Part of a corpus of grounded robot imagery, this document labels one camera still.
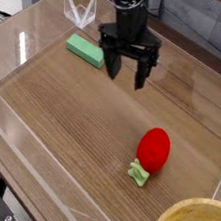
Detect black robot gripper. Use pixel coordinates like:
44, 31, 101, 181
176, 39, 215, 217
98, 6, 162, 90

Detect red plush fruit green stem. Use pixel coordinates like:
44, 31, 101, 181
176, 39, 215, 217
128, 127, 171, 187

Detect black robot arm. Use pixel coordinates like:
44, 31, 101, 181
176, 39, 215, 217
98, 0, 162, 90

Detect green rectangular block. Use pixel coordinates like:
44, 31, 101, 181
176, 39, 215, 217
66, 34, 104, 68

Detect clear acrylic tray walls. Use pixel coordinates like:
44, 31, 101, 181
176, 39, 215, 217
0, 0, 221, 221

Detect clear acrylic corner bracket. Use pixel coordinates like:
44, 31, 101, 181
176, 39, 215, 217
63, 0, 98, 29

